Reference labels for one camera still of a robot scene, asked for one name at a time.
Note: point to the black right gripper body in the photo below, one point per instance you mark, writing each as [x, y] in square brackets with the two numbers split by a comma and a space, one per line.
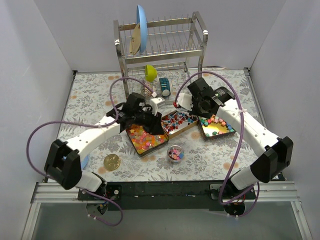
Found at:
[194, 110]

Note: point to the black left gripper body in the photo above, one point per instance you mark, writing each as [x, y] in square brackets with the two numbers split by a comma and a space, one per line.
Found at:
[149, 120]

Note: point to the gold tin with lollipops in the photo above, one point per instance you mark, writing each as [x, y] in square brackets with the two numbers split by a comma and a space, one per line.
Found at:
[175, 123]

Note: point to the tin with gummy candies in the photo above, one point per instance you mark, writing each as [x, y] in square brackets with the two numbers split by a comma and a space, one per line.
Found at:
[143, 142]

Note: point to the tin with star candies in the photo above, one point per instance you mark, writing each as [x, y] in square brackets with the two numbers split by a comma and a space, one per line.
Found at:
[214, 128]

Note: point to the clear glass jar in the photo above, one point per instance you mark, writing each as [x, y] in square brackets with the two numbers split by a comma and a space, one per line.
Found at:
[175, 154]

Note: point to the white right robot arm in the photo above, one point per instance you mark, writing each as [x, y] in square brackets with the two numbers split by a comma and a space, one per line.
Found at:
[273, 152]

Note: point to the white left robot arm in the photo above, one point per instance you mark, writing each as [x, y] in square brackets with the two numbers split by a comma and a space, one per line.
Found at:
[64, 159]

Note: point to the patterned ceramic bowl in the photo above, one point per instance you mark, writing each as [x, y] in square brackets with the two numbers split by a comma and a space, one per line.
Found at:
[146, 89]

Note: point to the floral tablecloth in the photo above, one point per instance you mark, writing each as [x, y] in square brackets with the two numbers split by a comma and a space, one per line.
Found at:
[89, 101]

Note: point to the teal mug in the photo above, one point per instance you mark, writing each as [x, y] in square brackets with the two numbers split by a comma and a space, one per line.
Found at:
[165, 87]

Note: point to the green bowl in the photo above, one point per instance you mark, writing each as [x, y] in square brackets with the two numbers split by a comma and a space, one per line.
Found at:
[150, 73]

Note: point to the gold round jar lid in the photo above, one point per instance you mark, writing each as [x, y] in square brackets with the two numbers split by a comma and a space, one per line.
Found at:
[111, 162]

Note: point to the steel dish rack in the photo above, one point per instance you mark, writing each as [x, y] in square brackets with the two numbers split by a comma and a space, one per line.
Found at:
[171, 44]

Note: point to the light blue plate on table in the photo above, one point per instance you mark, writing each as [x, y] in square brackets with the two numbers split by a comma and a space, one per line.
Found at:
[84, 161]

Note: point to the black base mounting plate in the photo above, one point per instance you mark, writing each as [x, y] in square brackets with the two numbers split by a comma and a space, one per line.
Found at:
[164, 195]

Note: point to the beige wooden plate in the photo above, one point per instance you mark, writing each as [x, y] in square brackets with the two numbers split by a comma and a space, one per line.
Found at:
[135, 41]

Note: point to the light blue plate in rack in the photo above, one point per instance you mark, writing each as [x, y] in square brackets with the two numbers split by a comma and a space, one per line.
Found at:
[142, 20]

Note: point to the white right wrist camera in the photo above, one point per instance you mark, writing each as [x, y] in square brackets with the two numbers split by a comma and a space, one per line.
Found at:
[183, 101]

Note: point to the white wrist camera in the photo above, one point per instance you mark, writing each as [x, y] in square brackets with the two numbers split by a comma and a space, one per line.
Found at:
[155, 102]
[183, 101]

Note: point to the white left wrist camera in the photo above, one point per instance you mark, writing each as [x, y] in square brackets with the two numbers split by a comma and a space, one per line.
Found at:
[155, 102]

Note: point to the aluminium frame rail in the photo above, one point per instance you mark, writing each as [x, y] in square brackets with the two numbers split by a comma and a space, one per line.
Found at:
[183, 210]

